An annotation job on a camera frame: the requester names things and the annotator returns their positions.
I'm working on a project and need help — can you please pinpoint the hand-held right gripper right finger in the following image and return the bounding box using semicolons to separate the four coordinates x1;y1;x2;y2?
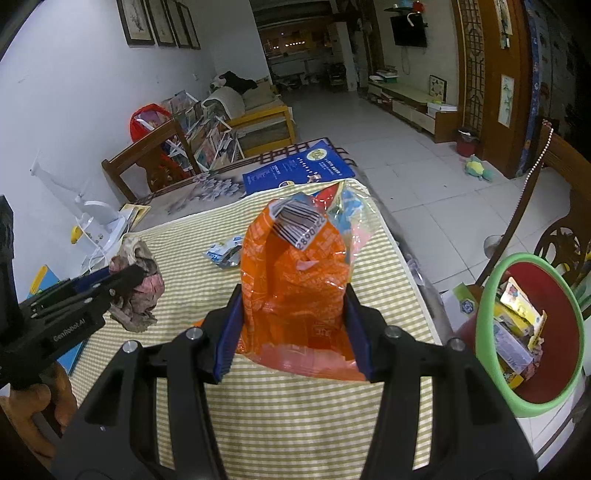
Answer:
344;284;539;480

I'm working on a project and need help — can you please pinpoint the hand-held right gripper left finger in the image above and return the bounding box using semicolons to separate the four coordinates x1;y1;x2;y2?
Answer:
51;286;244;480

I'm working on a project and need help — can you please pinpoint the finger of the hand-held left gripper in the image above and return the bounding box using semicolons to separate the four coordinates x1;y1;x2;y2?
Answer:
19;272;114;309
85;264;147;309

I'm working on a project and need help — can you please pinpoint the paper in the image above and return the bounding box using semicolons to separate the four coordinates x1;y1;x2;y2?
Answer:
108;236;166;333

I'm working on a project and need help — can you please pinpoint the orange snack bag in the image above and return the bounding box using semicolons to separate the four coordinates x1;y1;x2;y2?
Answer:
191;181;376;382

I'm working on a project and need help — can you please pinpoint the yellow carton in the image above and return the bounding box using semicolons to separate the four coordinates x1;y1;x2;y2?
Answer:
494;276;548;352

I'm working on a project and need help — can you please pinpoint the red bin with green rim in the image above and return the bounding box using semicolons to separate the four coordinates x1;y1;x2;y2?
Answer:
475;252;584;419

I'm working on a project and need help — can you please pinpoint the small red trash can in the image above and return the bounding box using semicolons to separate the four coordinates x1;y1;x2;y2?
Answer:
456;129;479;158

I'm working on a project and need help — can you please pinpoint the person's left hand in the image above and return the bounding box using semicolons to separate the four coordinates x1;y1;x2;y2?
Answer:
0;360;79;459

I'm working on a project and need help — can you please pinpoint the blue yellow book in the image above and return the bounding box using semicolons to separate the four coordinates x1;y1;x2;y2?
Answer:
28;264;88;377

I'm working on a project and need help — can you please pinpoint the yellow paper booklet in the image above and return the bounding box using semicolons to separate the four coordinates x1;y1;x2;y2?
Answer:
119;203;153;232

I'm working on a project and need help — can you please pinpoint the white desk fan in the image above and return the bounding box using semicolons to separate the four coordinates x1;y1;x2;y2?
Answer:
30;157;133;273

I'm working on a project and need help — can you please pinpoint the small blue white packet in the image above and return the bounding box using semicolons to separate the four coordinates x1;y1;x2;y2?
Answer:
203;234;243;269

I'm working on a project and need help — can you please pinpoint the white green carton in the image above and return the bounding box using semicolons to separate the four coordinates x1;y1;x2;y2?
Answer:
441;282;482;345

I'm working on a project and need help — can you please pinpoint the plain wooden chair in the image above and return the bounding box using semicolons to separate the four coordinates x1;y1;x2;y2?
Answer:
102;121;202;202

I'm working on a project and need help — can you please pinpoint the grey floral tablecloth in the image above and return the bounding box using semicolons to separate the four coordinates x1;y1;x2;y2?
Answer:
121;137;365;232

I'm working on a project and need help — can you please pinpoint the red plastic bag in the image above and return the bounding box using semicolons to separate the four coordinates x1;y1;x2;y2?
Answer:
129;104;186;179

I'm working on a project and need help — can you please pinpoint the white book rack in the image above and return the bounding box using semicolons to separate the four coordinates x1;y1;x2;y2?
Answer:
159;89;246;172

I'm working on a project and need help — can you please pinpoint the blue booklet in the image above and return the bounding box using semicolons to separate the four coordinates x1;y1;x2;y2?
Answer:
242;141;356;195

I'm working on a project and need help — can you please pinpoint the green plush toy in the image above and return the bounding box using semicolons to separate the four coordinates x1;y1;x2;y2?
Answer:
464;155;495;182

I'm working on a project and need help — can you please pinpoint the black cloth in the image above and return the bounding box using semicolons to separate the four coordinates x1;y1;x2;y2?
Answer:
218;71;259;93

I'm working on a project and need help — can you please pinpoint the low TV cabinet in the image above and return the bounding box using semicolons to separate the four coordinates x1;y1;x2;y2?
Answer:
367;75;459;143

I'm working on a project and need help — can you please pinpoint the carved wooden chair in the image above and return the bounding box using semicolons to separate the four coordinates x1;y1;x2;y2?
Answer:
475;121;591;320

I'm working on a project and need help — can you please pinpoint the wooden room divider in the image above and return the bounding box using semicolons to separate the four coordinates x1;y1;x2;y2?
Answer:
452;0;539;179

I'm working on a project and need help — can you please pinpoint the wooden frame sofa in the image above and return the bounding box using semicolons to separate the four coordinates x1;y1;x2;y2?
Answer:
203;83;297;158

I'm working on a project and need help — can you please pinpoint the pearl bead string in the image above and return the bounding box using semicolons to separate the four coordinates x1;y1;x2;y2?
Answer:
516;119;554;206

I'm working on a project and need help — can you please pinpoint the framed wall picture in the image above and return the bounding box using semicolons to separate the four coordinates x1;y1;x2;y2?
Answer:
145;0;178;48
179;2;202;51
116;0;156;46
165;0;193;49

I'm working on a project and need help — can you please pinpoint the wall-mounted television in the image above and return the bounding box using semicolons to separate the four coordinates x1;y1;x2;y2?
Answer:
390;14;428;48

